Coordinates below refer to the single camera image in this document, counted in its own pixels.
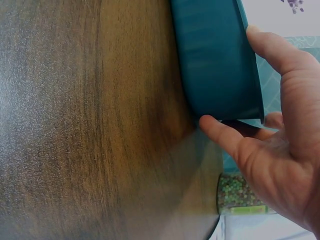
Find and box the person's right hand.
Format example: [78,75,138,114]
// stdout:
[198,24,320,237]

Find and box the teal plastic tub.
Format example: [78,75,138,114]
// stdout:
[169,0,266,125]

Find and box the clear jar of green beads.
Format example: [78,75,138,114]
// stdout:
[216,171,276,216]

